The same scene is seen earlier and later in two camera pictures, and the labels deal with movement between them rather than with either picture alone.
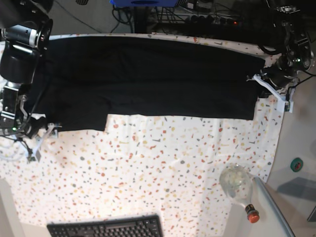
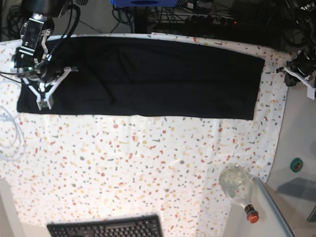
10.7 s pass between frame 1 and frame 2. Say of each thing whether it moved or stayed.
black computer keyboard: stayed
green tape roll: stayed
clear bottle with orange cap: stayed
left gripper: moved
